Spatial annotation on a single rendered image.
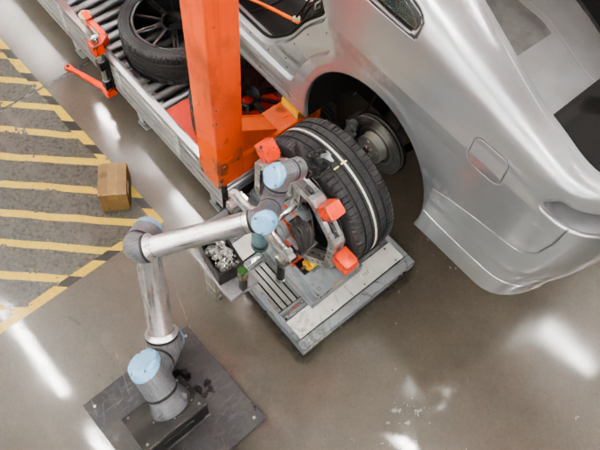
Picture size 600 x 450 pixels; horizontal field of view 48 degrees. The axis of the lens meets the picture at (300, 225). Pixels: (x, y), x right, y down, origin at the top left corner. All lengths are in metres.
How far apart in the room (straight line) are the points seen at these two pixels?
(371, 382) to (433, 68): 1.78
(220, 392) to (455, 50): 1.85
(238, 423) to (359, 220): 1.11
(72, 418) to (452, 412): 1.93
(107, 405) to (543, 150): 2.18
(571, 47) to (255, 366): 2.32
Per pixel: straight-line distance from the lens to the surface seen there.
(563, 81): 3.68
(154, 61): 4.05
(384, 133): 3.12
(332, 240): 2.78
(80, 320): 3.79
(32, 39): 5.00
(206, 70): 2.73
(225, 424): 3.21
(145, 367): 2.94
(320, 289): 3.51
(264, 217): 2.39
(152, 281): 2.86
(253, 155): 3.41
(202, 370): 3.28
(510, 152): 2.43
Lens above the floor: 3.44
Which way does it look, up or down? 61 degrees down
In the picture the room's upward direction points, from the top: 7 degrees clockwise
